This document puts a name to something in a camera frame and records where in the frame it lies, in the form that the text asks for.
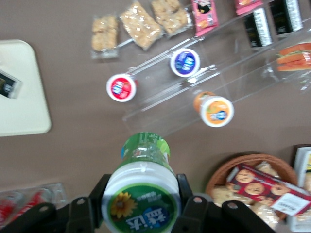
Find orange gum bottle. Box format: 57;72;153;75
192;91;235;129

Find beige plastic tray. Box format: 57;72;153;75
0;39;52;137

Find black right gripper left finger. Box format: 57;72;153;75
68;173;112;229

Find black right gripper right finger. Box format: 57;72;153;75
176;173;212;226

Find clear acrylic stepped stand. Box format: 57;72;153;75
121;0;311;137

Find clear-wrapped biscuit pack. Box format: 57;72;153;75
210;185;254;207
249;203;280;230

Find pink snack packet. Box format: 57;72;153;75
234;0;264;16
190;0;220;37

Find wrapped triangle sandwich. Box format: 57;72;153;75
276;42;311;73

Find clear-wrapped oat bar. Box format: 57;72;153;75
119;0;164;51
90;14;120;59
150;0;193;37

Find red cookie pack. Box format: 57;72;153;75
225;163;311;217

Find purple gum bottle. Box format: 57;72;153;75
169;48;202;79

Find brown wicker snack basket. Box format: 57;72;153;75
205;153;299;230

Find green gum bottle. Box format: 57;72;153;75
100;131;182;233

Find small black box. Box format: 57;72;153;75
269;0;304;37
243;7;273;51
0;68;23;100

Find white snack box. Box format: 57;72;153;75
286;144;311;233

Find red gum bottle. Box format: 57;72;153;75
105;73;139;103

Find clear acrylic bottle rack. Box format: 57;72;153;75
0;182;68;220

